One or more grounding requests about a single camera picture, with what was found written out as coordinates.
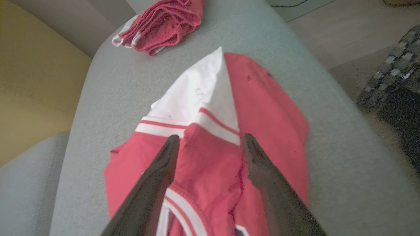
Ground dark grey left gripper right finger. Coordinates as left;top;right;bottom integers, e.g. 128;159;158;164
242;133;328;236

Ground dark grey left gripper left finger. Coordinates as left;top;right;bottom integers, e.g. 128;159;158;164
100;134;180;236

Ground red white basketball jersey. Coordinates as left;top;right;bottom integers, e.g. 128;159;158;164
104;47;310;236

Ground red white basketball shorts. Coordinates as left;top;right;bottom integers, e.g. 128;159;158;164
112;0;205;56

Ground small grey sofa cushion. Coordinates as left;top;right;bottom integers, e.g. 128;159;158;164
0;133;70;236

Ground yellow sofa cushion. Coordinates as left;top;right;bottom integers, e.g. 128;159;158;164
0;0;92;167

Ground pale floor mat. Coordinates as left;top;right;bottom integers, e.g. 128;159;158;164
266;0;335;23

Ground thin black floor cable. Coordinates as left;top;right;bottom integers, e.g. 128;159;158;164
271;0;309;8

